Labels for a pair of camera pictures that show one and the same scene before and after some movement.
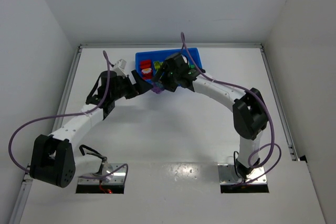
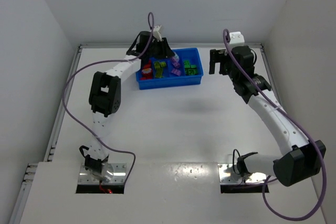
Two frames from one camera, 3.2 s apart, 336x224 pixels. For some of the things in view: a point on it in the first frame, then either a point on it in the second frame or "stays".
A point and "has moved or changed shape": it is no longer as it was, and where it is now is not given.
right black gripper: (163, 74) -> (224, 61)
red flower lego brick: (147, 73) stays
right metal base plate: (226, 177) stays
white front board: (175, 192) stays
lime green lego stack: (157, 65) stays
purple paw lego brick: (157, 87) has moved or changed shape
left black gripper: (134, 81) -> (163, 51)
